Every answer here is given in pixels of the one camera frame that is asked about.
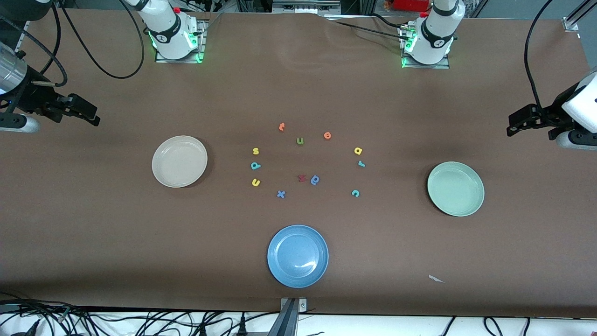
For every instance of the blue round plate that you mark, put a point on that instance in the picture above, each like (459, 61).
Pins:
(297, 256)

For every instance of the green round plate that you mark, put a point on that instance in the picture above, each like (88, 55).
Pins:
(455, 189)

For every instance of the beige round plate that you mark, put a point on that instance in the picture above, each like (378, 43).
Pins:
(179, 161)

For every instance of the aluminium corner profile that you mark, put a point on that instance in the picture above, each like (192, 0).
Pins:
(570, 23)

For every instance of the white paper scrap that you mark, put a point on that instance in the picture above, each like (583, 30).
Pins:
(436, 279)

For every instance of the black power plug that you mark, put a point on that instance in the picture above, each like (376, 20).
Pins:
(242, 329)
(31, 329)
(203, 331)

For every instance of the blue foam letter a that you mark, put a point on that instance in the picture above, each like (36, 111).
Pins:
(315, 179)

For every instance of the brown table cover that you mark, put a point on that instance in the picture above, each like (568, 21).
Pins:
(93, 233)

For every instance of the red box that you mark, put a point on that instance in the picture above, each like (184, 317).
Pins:
(410, 4)

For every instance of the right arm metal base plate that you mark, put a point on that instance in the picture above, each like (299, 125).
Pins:
(200, 46)

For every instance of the grey metal bracket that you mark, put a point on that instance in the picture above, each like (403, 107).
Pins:
(302, 305)

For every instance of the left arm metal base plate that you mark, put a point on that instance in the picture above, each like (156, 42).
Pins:
(445, 64)

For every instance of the dark aluminium profile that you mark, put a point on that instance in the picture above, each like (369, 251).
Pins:
(285, 322)

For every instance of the grey metal device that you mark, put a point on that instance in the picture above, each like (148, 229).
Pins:
(303, 7)

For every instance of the aluminium frame rail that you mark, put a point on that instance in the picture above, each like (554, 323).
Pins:
(21, 42)

